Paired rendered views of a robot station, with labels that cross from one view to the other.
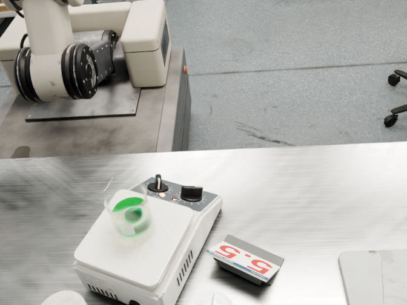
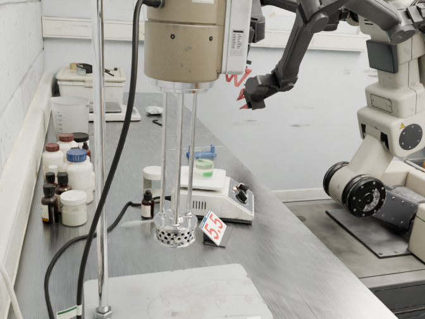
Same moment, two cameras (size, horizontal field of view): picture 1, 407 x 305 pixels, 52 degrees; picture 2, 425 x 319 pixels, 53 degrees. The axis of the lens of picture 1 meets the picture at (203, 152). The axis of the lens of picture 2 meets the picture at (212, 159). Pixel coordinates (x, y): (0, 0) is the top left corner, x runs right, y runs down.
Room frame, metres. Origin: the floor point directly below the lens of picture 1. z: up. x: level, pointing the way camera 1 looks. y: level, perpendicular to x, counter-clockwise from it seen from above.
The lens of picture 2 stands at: (-0.08, -0.80, 1.23)
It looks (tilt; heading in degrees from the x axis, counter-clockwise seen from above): 20 degrees down; 65
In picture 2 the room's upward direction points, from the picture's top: 4 degrees clockwise
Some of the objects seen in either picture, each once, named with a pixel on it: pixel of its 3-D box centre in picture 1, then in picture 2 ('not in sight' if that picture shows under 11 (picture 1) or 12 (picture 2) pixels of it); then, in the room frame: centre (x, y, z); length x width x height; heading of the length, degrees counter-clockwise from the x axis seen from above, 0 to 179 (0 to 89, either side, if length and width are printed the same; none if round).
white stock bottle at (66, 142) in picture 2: not in sight; (66, 152); (0.03, 0.44, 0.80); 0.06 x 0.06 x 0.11
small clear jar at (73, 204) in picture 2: not in sight; (74, 208); (0.01, 0.12, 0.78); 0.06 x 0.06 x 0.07
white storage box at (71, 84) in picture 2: not in sight; (92, 85); (0.25, 1.37, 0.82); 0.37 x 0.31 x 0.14; 80
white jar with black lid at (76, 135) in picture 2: not in sight; (78, 145); (0.08, 0.55, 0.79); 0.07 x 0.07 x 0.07
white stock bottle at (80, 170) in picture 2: not in sight; (77, 176); (0.04, 0.22, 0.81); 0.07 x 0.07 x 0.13
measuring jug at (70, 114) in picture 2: not in sight; (74, 121); (0.09, 0.70, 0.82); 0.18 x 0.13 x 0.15; 141
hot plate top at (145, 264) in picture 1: (135, 234); (200, 177); (0.31, 0.10, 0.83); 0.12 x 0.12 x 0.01; 62
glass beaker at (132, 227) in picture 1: (129, 209); (205, 161); (0.32, 0.10, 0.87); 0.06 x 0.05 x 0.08; 19
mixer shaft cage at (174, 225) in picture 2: not in sight; (178, 162); (0.13, -0.25, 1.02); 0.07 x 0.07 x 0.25
